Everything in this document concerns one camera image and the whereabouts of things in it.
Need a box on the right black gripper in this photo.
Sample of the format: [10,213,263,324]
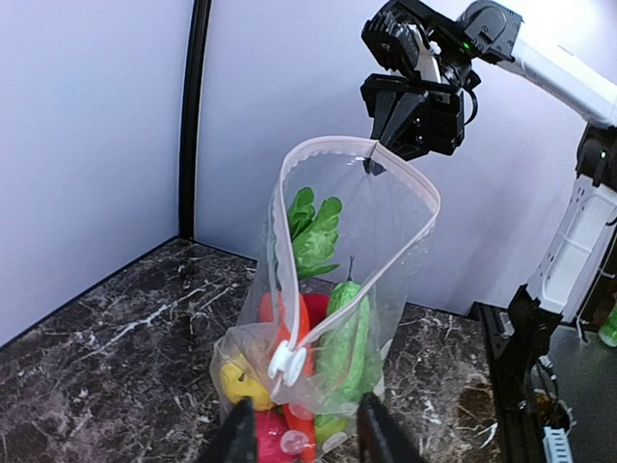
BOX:
[361,72,481,159]

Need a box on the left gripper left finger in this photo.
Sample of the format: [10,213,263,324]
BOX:
[197,396,258,463]

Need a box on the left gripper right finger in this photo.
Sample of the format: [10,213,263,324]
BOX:
[357,393,425,463]

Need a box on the red toy apple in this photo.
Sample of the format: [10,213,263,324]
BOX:
[255,411,293,463]

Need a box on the yellow toy lemon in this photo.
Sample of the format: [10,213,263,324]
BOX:
[220,354,275,412]

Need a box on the green toy cucumber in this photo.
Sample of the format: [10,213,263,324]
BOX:
[312,255,385,443]

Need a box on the clear zip top bag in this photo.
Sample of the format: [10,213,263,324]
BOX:
[210,136,441,459]

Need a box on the red toy tomato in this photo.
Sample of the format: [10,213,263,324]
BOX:
[302,292,330,330]

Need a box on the orange toy carrot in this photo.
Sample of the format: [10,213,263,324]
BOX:
[259,185,342,462]

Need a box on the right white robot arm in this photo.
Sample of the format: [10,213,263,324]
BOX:
[362,1,616,411]

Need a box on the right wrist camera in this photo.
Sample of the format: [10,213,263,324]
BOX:
[361,1,420,79]

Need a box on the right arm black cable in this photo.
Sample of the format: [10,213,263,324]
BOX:
[460,84,481,126]

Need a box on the black front rail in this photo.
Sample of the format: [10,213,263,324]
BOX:
[470,302,547,463]

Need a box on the white slotted cable duct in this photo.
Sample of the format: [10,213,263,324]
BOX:
[543,426,574,463]

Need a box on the right black frame post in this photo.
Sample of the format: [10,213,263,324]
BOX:
[178,0,212,240]

